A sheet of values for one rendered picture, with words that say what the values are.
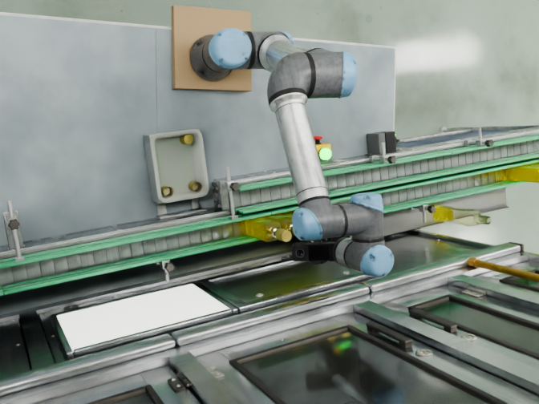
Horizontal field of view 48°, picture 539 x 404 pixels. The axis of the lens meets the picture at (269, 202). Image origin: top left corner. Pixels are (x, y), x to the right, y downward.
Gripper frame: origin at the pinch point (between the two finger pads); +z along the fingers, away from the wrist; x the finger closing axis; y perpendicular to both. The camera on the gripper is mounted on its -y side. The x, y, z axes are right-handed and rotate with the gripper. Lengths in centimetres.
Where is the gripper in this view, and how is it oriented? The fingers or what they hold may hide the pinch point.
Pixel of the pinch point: (301, 240)
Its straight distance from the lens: 170.8
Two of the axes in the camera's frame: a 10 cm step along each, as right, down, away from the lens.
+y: 9.0, -1.0, 4.2
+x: -0.5, -9.9, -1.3
